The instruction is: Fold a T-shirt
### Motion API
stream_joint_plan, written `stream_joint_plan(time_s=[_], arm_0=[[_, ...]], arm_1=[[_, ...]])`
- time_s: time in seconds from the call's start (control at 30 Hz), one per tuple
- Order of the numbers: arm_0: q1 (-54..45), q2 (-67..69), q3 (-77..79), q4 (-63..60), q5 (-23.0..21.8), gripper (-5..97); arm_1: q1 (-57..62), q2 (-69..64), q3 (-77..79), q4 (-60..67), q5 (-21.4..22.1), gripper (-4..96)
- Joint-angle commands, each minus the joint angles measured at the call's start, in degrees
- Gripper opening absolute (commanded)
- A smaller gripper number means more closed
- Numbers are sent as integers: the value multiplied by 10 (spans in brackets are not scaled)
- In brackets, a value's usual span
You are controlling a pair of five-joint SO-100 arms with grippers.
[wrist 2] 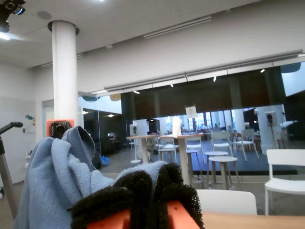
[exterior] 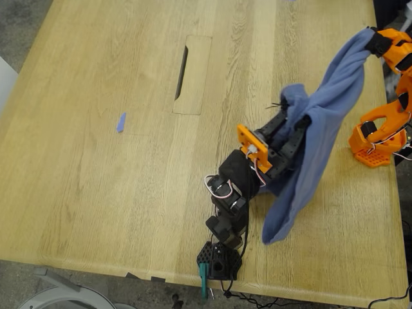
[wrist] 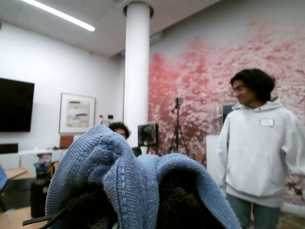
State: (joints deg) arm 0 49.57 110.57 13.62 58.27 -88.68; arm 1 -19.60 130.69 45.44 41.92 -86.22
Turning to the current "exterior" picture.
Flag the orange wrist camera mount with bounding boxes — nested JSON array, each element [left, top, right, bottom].
[[236, 124, 274, 174]]

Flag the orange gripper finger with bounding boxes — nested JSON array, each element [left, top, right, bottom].
[[369, 26, 393, 46], [365, 40, 392, 59]]

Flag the blue printed T-shirt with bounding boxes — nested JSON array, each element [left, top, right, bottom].
[[260, 27, 376, 246]]

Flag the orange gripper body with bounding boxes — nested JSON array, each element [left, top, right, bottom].
[[381, 28, 412, 75]]

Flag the green clamp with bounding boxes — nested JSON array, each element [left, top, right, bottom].
[[198, 262, 211, 299]]

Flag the white red servo wires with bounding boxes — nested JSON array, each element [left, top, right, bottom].
[[365, 61, 412, 158], [204, 144, 268, 200]]

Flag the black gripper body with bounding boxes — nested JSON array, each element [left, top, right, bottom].
[[266, 126, 306, 180]]

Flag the thin black cable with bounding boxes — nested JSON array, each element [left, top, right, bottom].
[[220, 167, 281, 309], [368, 285, 412, 309]]

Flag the white round chair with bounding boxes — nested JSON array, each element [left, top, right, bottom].
[[17, 266, 138, 309]]

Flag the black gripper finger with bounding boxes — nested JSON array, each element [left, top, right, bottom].
[[255, 95, 293, 143], [294, 114, 313, 133]]

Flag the wooden table cable hatch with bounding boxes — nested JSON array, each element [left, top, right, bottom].
[[171, 34, 213, 116]]

